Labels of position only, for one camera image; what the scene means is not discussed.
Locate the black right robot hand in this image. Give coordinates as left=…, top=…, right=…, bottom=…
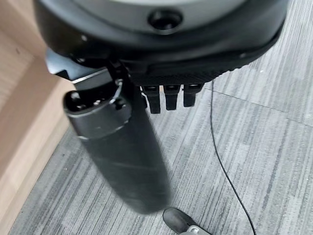
left=33, top=0, right=290, bottom=214

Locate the light wooden cabinet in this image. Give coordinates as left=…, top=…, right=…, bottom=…
left=0, top=0, right=78, bottom=235

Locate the thin black cable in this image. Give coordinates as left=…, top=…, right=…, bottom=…
left=210, top=80, right=257, bottom=235

